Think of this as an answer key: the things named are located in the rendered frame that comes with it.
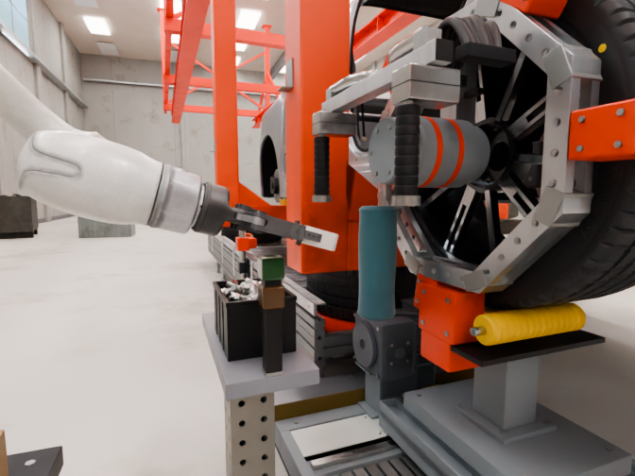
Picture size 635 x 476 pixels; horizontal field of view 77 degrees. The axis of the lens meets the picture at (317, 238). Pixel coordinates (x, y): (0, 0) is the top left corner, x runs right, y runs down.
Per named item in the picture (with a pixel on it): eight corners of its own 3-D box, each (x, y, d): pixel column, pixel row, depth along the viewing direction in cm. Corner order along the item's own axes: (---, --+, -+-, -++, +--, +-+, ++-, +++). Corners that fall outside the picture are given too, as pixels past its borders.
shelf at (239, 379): (319, 383, 73) (319, 367, 72) (226, 401, 67) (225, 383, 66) (264, 316, 112) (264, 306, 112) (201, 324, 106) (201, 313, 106)
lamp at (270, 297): (285, 308, 68) (285, 285, 68) (263, 311, 67) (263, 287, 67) (279, 302, 72) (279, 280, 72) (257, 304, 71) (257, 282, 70)
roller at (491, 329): (594, 331, 82) (596, 304, 82) (483, 352, 72) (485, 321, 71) (568, 323, 88) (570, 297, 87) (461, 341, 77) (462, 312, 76)
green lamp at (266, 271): (285, 280, 68) (284, 257, 67) (262, 281, 66) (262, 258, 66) (279, 276, 72) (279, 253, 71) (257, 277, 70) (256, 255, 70)
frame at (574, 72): (585, 314, 62) (613, -59, 56) (555, 319, 60) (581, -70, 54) (396, 261, 112) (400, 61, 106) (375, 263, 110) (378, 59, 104)
